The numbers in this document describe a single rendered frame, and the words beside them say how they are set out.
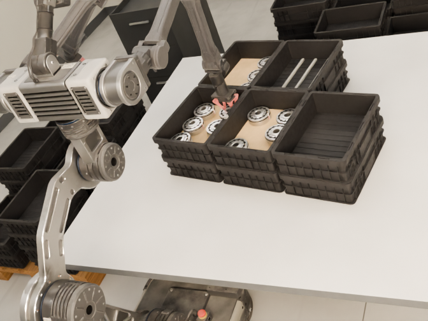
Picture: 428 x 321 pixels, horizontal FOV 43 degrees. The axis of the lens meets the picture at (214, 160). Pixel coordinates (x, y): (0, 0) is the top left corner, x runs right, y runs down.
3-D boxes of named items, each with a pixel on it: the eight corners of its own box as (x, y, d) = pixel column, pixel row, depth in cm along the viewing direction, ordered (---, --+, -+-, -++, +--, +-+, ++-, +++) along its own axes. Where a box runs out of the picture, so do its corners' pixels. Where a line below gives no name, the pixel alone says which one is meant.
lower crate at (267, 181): (283, 195, 220) (276, 174, 213) (222, 185, 237) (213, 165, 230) (320, 132, 242) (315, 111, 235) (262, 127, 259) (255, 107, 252)
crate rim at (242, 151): (270, 158, 207) (269, 153, 206) (207, 149, 224) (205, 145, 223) (311, 95, 230) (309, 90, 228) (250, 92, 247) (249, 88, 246)
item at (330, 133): (349, 186, 196) (344, 163, 189) (277, 176, 213) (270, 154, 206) (384, 118, 219) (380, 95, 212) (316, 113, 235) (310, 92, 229)
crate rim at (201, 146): (206, 149, 224) (205, 145, 223) (152, 142, 241) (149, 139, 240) (250, 92, 247) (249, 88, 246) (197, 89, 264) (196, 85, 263)
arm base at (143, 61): (127, 90, 181) (112, 59, 173) (138, 76, 186) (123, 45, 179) (149, 88, 177) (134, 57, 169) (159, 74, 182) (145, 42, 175)
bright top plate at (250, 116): (261, 123, 235) (261, 121, 235) (243, 120, 241) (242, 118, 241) (274, 109, 240) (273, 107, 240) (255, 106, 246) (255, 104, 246)
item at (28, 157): (60, 220, 350) (23, 169, 323) (26, 218, 364) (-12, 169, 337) (90, 176, 376) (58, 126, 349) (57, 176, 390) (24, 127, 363)
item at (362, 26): (395, 62, 362) (386, 0, 335) (390, 89, 342) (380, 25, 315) (335, 67, 380) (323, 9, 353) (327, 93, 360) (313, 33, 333)
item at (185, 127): (196, 132, 246) (196, 131, 245) (178, 130, 251) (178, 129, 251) (207, 118, 252) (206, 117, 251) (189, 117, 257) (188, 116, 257)
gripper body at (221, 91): (220, 91, 249) (214, 78, 245) (237, 92, 243) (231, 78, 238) (211, 99, 246) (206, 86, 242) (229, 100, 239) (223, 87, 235)
